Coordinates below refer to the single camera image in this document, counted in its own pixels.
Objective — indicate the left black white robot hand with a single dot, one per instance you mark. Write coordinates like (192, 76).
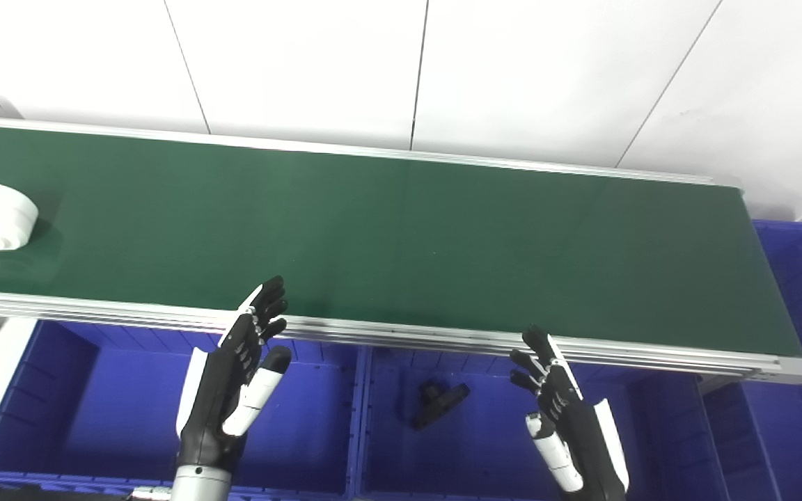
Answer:
(223, 396)

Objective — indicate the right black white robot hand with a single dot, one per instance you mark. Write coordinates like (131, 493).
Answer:
(571, 424)

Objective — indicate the green conveyor belt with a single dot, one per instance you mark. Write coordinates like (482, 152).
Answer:
(401, 236)
(443, 337)

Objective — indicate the black plastic part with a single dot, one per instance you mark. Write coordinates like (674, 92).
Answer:
(439, 403)

